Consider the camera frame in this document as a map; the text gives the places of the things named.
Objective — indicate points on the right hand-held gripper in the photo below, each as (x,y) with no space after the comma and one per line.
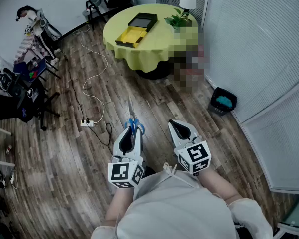
(196,153)

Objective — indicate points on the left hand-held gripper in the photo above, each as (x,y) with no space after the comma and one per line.
(119,172)

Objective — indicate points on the yellow box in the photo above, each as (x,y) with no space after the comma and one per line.
(131,34)

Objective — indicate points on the person's left forearm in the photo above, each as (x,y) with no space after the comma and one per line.
(120,203)

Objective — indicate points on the person's right forearm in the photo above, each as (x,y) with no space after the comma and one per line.
(219,185)

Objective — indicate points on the person's black trousers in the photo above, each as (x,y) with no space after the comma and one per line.
(149,170)

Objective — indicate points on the white power strip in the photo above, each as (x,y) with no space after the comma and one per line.
(87,124)

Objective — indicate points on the black trash bin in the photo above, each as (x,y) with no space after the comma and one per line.
(222,101)

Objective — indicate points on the black round table base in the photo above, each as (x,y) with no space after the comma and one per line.
(151,73)

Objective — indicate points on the person's white top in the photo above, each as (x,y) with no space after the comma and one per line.
(176,208)

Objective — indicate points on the round yellow-green table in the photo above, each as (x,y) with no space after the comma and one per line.
(159,41)

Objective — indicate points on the green potted plant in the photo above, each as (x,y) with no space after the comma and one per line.
(177,21)

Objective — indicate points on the red green toy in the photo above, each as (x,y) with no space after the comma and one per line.
(33,74)

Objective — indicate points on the black chair with white logo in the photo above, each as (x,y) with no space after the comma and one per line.
(15,106)

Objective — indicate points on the blue seat chair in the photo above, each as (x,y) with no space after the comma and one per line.
(22,67)

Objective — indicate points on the checked cloth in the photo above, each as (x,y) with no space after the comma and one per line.
(27,46)

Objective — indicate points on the grey chair black frame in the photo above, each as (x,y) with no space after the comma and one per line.
(95,6)

